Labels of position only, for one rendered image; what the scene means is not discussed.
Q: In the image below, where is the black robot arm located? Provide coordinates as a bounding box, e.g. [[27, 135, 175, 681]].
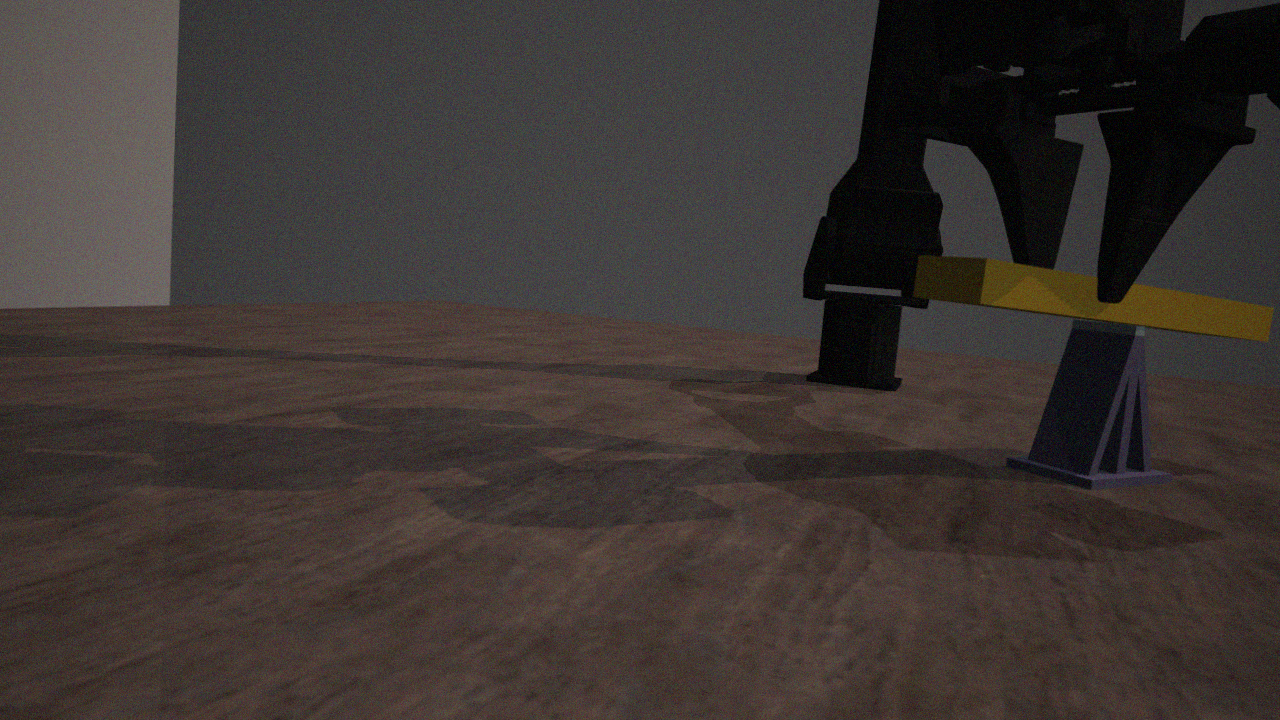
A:
[[803, 0, 1153, 391]]

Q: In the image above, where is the yellow rectangular bar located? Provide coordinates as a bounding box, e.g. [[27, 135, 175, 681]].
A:
[[913, 255, 1274, 342]]

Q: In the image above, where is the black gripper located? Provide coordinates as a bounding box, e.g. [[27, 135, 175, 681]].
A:
[[884, 0, 1280, 304]]

